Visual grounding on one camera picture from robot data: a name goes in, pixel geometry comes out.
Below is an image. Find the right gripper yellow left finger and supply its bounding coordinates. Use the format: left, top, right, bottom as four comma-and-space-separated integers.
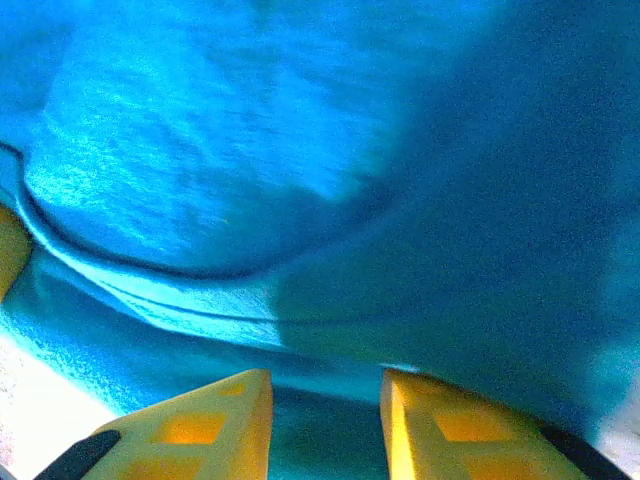
33, 368, 275, 480

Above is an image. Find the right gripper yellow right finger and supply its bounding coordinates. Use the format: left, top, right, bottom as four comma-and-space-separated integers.
379, 368, 632, 480

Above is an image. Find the blue t-shirt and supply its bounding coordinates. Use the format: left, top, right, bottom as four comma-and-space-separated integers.
0, 0, 640, 480

